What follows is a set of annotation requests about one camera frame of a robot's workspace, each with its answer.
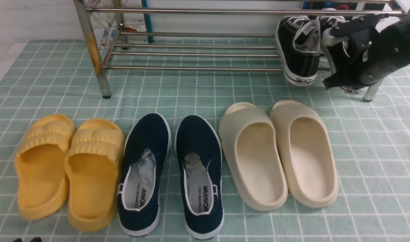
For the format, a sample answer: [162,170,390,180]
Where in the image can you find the teal pole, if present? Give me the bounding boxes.
[141,0,155,43]

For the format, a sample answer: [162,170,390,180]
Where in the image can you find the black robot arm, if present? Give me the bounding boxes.
[322,13,410,89]

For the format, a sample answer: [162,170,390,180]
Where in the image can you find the yellow rubber slide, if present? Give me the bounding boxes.
[13,114,75,220]
[64,118,125,232]

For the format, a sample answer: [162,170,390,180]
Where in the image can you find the steel shoe rack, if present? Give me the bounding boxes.
[74,0,410,102]

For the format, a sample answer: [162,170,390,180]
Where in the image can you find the left yellow rubber slide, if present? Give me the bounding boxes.
[13,114,75,220]

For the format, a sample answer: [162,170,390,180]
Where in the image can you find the left navy slip-on shoe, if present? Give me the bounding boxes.
[117,113,172,237]

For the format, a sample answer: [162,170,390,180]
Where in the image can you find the black canvas sneaker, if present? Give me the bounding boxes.
[316,15,354,74]
[275,15,321,86]

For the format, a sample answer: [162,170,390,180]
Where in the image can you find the green checkered cloth mat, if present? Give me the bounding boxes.
[0,40,410,242]

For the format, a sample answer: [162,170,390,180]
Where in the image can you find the right cream rubber slide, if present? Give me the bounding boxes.
[269,100,339,208]

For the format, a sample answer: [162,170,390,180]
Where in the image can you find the cream rubber slide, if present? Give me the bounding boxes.
[218,102,288,211]
[269,100,339,208]

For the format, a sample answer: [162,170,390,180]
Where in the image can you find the right navy slip-on shoe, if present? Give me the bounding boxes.
[174,115,224,240]

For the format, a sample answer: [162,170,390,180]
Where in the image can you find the right yellow rubber slide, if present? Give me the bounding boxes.
[64,118,125,232]

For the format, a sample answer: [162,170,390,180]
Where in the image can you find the left cream rubber slide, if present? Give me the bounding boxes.
[218,102,288,211]

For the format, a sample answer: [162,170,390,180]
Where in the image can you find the navy slip-on shoe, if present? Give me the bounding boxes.
[117,113,172,237]
[174,115,224,240]

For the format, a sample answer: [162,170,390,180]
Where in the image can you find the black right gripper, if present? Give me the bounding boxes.
[323,14,390,90]

